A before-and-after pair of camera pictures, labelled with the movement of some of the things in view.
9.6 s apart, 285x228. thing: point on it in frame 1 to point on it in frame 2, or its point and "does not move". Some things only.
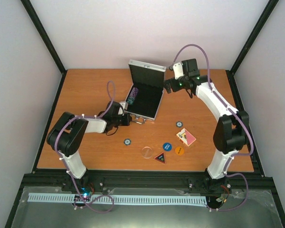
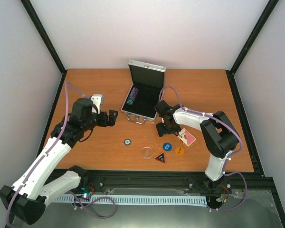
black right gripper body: (176, 88) to (170, 128)
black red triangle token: (160, 157) does not move
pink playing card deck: (185, 137) does not move
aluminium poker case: (147, 91) does not move
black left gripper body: (121, 123) to (89, 124)
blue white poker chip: (127, 141) does not move
